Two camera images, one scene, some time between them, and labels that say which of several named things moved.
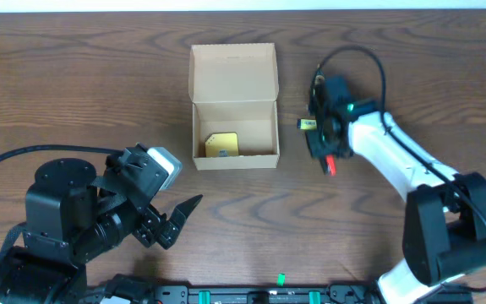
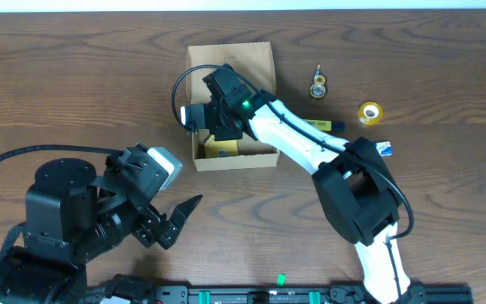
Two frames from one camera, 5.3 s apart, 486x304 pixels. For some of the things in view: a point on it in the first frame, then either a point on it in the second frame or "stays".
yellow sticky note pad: x=216 y=141 stays
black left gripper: x=150 y=225 stays
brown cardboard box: x=233 y=89 stays
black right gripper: x=320 y=138 -> x=220 y=127
